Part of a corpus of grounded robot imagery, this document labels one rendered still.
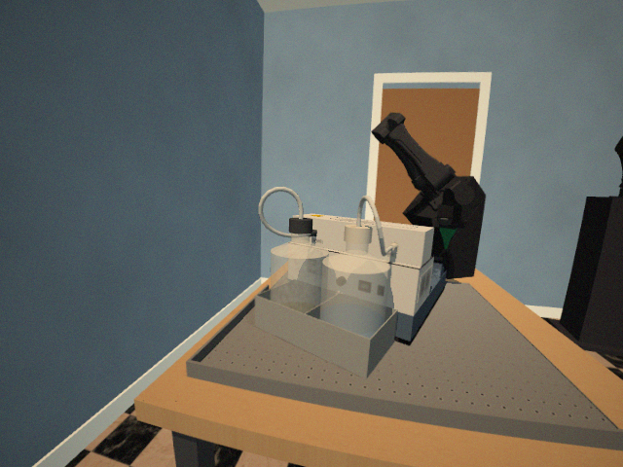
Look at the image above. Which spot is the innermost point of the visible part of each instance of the clear plastic bottle with black cap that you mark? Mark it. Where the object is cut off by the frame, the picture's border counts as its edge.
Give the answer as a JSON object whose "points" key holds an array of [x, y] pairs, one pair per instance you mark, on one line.
{"points": [[296, 268]]}

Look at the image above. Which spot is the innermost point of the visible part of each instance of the clear plastic bottle with beige cap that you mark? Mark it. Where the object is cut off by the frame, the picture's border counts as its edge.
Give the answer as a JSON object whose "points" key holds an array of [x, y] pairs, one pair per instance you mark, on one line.
{"points": [[354, 285]]}

